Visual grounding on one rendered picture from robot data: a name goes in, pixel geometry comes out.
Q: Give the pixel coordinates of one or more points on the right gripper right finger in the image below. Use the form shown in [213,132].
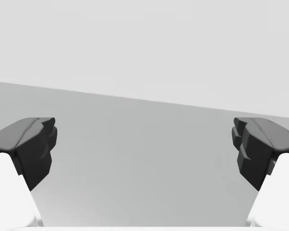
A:
[260,149]

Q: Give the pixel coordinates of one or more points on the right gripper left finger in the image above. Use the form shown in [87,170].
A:
[26,149]

